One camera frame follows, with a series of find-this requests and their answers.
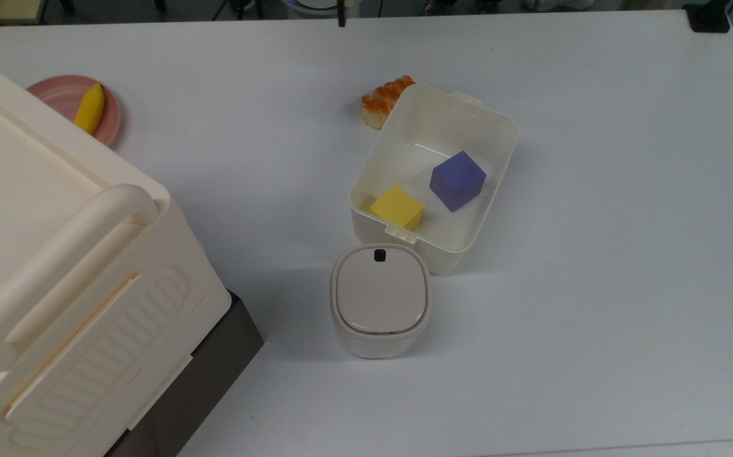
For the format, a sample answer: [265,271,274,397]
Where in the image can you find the yellow toy banana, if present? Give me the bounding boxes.
[74,83,106,136]

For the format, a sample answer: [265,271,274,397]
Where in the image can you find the black table clamp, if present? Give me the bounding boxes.
[682,0,732,34]

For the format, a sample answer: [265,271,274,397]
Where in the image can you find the small white lidded bin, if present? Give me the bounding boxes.
[330,242,432,360]

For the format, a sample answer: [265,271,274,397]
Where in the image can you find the white open plastic box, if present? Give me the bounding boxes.
[348,83,520,277]

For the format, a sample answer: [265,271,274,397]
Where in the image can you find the large cream storage box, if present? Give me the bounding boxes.
[0,46,233,457]

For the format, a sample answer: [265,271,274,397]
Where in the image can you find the white bucket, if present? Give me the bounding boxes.
[281,0,362,20]

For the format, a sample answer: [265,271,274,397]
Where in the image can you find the yellow cube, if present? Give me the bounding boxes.
[369,185,425,232]

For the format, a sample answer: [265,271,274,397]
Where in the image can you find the toy bread slice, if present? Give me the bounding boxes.
[360,75,417,130]

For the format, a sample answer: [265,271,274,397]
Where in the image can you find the purple cube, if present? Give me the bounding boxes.
[429,150,487,213]

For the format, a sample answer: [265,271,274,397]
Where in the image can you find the pink plate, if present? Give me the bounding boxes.
[26,75,122,150]

